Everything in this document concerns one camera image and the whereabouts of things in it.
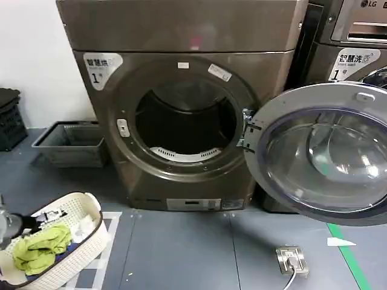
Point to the stacked grey machine with drawer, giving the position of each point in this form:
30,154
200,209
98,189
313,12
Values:
356,21

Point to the white number label, dry text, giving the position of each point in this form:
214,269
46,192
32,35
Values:
101,69

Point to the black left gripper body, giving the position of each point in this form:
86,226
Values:
28,223

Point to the green floor tape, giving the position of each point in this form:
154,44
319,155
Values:
353,266

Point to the white cloth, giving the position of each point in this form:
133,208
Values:
84,226

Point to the white paper scrap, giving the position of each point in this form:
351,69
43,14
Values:
338,241

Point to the steel floor socket plate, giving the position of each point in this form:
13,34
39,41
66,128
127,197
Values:
297,269

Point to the black plastic crate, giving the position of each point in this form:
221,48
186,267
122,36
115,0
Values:
12,133

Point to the grey-brown front-load dryer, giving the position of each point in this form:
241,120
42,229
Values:
272,90

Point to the white number label, wash text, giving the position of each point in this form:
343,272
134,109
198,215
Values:
353,65

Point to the grey plastic floor basket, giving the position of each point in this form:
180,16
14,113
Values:
57,151

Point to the grey dryer with wash label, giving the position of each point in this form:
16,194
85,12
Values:
320,66

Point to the chrome glass door, wash-label dryer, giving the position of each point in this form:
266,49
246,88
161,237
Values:
378,75

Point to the green cloth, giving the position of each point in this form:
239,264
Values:
42,247

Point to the round chrome glass dryer door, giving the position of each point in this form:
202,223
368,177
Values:
272,136

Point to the white perforated laundry basket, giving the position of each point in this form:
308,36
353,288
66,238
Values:
75,262

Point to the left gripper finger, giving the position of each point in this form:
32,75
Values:
50,221
53,213

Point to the white plug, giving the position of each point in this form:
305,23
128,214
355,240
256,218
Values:
291,260

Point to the dark folded cloth stack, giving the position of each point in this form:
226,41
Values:
8,98

